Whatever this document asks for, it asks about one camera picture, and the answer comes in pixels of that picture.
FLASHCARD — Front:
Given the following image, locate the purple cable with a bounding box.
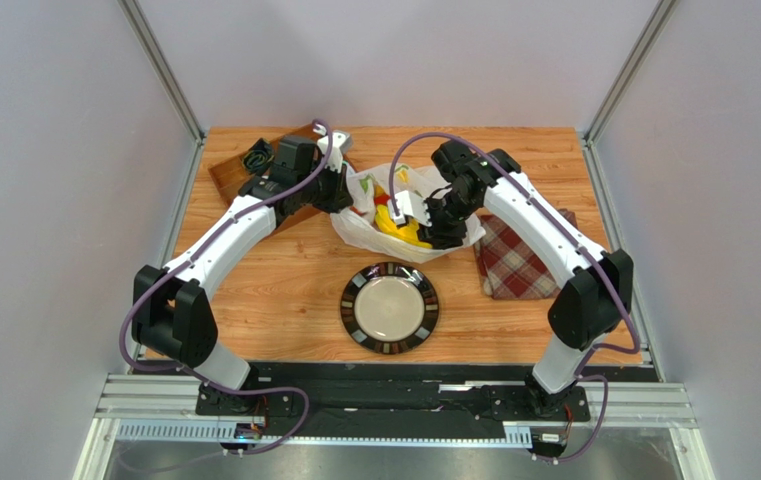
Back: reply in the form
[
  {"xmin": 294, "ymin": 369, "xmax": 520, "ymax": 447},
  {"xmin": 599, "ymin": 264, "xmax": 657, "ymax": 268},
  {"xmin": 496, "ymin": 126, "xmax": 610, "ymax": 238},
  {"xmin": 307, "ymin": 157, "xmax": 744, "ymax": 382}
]
[
  {"xmin": 118, "ymin": 119, "xmax": 335, "ymax": 461},
  {"xmin": 387, "ymin": 131, "xmax": 642, "ymax": 465}
]

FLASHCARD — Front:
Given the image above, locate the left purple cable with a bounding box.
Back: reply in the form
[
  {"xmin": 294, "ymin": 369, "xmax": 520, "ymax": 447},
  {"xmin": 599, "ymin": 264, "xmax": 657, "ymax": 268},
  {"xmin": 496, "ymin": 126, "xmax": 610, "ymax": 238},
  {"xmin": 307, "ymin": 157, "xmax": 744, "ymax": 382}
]
[{"xmin": 118, "ymin": 119, "xmax": 335, "ymax": 461}]

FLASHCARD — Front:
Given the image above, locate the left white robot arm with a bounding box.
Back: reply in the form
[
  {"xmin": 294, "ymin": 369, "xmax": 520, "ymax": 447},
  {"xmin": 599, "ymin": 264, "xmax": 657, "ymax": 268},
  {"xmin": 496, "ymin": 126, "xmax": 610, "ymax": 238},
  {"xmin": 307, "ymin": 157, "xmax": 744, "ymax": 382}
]
[{"xmin": 126, "ymin": 126, "xmax": 353, "ymax": 390}]

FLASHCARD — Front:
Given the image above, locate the red plaid cloth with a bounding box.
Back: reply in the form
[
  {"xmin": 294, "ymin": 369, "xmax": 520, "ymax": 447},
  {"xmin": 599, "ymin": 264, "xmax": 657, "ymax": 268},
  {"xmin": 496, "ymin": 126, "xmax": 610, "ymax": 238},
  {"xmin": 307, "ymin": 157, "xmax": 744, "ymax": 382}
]
[{"xmin": 474, "ymin": 214, "xmax": 560, "ymax": 300}]

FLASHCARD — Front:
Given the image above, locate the aluminium frame rail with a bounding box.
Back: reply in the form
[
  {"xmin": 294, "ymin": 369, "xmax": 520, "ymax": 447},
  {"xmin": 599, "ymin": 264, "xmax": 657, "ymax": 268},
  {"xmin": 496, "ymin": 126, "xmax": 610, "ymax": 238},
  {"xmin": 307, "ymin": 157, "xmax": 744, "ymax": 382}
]
[{"xmin": 75, "ymin": 366, "xmax": 713, "ymax": 479}]

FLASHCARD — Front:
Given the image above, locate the white plastic bag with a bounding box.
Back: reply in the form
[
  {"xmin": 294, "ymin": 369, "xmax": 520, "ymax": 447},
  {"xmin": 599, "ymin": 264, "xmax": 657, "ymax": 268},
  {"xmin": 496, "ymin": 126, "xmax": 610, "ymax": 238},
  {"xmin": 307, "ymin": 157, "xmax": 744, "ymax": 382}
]
[{"xmin": 330, "ymin": 164, "xmax": 455, "ymax": 264}]

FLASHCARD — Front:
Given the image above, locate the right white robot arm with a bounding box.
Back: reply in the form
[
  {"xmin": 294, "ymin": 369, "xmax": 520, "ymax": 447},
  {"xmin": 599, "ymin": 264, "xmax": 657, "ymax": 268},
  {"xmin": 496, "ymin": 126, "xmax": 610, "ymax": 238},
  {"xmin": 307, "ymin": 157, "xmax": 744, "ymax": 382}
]
[{"xmin": 419, "ymin": 137, "xmax": 634, "ymax": 417}]

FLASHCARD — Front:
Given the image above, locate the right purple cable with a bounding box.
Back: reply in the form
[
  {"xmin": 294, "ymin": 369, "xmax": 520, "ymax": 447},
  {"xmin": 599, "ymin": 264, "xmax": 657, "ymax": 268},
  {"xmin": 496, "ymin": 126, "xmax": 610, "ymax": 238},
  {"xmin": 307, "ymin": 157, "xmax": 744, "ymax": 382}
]
[{"xmin": 387, "ymin": 131, "xmax": 642, "ymax": 465}]

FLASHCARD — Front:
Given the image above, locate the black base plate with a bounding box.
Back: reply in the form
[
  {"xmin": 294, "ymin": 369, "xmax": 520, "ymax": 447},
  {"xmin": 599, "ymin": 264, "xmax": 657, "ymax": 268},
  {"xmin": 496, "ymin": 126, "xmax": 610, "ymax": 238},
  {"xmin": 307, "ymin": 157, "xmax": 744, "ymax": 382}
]
[{"xmin": 195, "ymin": 362, "xmax": 594, "ymax": 440}]

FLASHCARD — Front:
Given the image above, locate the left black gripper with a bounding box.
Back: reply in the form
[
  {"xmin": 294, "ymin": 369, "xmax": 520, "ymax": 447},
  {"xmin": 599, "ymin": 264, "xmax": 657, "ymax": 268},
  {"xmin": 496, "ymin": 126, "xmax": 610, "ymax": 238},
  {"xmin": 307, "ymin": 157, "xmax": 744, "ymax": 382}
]
[{"xmin": 296, "ymin": 159, "xmax": 354, "ymax": 215}]

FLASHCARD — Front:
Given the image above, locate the black green coiled cable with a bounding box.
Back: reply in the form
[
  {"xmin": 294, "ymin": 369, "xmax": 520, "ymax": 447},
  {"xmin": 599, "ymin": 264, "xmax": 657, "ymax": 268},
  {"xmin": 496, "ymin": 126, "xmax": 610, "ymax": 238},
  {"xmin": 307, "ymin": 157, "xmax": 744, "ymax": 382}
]
[{"xmin": 241, "ymin": 137, "xmax": 277, "ymax": 173}]

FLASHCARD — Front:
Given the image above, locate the wooden divided tray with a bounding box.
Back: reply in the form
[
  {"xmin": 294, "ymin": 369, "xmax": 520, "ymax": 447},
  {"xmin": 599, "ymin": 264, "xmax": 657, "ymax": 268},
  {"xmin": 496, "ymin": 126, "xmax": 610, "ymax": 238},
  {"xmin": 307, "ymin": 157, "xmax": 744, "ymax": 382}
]
[{"xmin": 209, "ymin": 124, "xmax": 325, "ymax": 229}]

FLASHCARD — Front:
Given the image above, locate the round patterned ceramic plate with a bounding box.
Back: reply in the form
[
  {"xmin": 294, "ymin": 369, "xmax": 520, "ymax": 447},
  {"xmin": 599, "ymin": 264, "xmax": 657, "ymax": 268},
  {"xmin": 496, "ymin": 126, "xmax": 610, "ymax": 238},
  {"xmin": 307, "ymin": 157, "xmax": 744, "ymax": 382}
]
[{"xmin": 339, "ymin": 262, "xmax": 440, "ymax": 355}]

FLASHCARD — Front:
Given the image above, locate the yellow banana bunch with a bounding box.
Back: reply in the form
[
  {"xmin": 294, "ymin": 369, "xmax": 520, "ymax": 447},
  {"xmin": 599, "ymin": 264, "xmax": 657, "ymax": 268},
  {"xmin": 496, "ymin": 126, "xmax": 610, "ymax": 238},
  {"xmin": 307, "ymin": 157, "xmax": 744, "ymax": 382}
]
[{"xmin": 373, "ymin": 185, "xmax": 432, "ymax": 249}]

